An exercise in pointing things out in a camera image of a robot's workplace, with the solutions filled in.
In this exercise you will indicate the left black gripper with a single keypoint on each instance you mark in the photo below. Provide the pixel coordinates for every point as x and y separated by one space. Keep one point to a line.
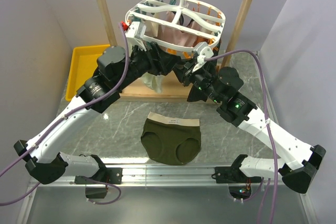
161 62

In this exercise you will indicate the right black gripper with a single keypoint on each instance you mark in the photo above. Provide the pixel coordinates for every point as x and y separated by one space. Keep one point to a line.
188 67

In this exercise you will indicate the olive green underwear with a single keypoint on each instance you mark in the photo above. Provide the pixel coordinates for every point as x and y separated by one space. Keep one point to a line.
171 141

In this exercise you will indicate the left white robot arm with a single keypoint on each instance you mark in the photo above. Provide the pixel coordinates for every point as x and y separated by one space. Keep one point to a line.
116 69

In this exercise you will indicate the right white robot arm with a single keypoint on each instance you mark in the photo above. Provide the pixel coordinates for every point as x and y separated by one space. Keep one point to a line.
295 163

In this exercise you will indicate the black striped hanging underwear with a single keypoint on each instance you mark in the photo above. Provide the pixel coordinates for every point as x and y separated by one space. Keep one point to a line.
195 93

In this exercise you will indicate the pale green hanging underwear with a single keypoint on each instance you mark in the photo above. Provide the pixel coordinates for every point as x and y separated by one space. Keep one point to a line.
153 82

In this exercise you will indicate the pink hanging underwear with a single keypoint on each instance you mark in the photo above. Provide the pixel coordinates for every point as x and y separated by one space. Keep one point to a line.
175 36

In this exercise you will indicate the beige hanging underwear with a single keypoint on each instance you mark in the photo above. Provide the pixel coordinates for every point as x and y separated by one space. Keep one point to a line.
153 29

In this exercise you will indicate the white round clip hanger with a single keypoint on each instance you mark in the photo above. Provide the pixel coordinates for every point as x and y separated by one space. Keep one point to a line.
210 18

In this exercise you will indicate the wooden clothes rack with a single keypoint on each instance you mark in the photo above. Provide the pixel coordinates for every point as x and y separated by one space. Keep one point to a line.
168 87

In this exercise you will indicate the yellow plastic bin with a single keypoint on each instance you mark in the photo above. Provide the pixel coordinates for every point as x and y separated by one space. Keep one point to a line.
83 64

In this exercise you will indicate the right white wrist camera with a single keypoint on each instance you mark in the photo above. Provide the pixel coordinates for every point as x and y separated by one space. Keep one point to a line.
203 51

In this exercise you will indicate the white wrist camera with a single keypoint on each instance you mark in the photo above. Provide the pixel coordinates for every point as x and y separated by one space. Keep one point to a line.
133 35
203 51

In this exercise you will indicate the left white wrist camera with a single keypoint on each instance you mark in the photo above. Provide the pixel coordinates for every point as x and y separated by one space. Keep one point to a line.
133 35

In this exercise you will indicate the aluminium mounting rail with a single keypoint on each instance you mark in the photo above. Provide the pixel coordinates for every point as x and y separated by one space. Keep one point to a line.
148 175

